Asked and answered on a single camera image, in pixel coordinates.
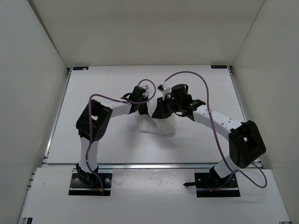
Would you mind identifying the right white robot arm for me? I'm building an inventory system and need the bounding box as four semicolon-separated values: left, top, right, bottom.
153;84;266;187

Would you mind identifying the right blue corner label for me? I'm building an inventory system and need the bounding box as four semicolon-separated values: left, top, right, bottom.
211;65;227;69

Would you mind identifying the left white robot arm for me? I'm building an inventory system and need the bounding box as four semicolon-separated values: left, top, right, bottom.
76;85;149;186

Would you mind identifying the aluminium table rail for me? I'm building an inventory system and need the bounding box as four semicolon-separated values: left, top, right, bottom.
98;163;215;169

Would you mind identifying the white skirt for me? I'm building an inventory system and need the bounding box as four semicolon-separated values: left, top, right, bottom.
135;91;175;135

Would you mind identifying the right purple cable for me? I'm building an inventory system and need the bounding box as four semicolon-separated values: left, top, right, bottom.
161;70;268;189

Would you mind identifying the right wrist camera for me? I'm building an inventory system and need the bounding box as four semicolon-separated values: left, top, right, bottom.
157;82;171;100

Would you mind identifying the blue corner label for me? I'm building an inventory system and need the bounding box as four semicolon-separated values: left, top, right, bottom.
72;66;89;70
211;65;227;69

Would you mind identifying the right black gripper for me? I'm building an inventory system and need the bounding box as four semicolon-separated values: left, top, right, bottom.
152;96;182;119

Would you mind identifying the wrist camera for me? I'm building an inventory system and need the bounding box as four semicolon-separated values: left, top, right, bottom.
157;82;171;100
142;85;150;92

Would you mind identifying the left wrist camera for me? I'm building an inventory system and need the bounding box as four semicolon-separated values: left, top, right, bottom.
142;85;150;92

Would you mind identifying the left blue corner label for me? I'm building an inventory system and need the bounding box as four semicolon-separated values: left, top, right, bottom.
72;66;89;70

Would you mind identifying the purple cable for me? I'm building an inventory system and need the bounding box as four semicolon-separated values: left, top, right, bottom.
86;79;157;189
161;70;268;189

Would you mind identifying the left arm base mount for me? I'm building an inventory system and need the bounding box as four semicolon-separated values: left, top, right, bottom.
69;164;113;196

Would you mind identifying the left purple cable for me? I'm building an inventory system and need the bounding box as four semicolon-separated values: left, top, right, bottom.
86;79;157;189

